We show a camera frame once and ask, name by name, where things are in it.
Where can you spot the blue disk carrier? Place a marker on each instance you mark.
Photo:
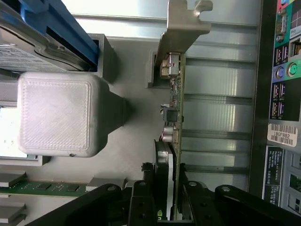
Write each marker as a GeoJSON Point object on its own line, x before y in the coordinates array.
{"type": "Point", "coordinates": [70, 28]}

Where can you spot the open grey PC case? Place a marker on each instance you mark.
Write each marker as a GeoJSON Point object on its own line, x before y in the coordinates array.
{"type": "Point", "coordinates": [261, 70]}

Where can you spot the silver hard disk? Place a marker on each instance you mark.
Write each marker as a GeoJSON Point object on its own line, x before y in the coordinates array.
{"type": "Point", "coordinates": [23, 54]}

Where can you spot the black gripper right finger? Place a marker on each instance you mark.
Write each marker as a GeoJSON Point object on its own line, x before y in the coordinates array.
{"type": "Point", "coordinates": [235, 207]}

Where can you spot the loose green RAM stick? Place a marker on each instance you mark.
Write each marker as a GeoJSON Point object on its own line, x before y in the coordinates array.
{"type": "Point", "coordinates": [47, 187]}

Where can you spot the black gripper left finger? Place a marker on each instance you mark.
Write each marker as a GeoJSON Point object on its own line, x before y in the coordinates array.
{"type": "Point", "coordinates": [94, 204]}

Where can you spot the white barcode sticker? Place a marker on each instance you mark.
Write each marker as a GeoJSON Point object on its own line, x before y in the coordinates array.
{"type": "Point", "coordinates": [282, 135]}

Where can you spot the grey printed parts rack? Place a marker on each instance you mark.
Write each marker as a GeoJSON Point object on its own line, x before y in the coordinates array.
{"type": "Point", "coordinates": [58, 113]}

